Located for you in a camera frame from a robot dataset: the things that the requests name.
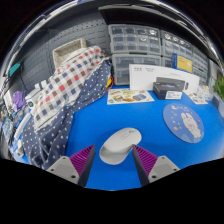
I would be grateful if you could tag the white woven basket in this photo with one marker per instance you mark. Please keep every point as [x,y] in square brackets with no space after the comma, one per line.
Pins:
[66,50]

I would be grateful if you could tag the small black box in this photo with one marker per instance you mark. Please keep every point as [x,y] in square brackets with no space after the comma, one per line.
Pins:
[163,90]

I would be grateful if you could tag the dark grey shelf unit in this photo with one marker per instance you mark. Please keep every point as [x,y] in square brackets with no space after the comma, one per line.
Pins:
[150,16]

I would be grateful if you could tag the grey wide-drawer cabinet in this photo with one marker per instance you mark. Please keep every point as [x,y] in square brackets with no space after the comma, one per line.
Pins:
[126,65]
[166,62]
[203,76]

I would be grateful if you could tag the blue and yellow box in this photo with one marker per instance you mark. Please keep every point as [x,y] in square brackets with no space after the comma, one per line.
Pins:
[182,63]

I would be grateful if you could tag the round blue cartoon mouse pad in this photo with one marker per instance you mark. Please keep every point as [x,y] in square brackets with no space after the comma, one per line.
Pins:
[181,121]

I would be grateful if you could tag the teal flat object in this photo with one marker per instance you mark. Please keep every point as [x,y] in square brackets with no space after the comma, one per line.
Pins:
[14,69]

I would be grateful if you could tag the white computer mouse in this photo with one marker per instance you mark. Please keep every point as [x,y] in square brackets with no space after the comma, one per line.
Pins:
[118,145]

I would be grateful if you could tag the long white keyboard box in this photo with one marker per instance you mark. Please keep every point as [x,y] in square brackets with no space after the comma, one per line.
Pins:
[143,76]

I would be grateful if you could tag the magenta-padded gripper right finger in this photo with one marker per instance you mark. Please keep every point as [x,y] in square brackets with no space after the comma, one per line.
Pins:
[161,166]

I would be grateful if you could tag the clear plastic pack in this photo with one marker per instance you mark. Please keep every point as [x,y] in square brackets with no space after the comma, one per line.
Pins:
[205,92]

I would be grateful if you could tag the purple soft object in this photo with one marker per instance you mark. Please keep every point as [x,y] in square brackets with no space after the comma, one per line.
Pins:
[19,99]

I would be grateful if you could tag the colourful sticker sheet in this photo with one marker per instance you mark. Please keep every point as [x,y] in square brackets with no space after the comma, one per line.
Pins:
[128,96]
[196,98]

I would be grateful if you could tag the small white device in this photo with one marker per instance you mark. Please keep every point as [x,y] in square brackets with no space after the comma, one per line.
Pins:
[35,97]

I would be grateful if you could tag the navy polka dot cloth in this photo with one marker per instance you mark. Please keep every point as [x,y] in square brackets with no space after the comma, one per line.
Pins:
[53,140]

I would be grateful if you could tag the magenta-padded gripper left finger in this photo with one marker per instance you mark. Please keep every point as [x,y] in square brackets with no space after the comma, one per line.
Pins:
[63,166]

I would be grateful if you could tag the grey pegboard panel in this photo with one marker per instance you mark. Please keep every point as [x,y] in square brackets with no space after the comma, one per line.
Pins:
[43,56]

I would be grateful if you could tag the green potted plant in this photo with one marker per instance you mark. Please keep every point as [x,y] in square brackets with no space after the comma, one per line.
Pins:
[220,88]

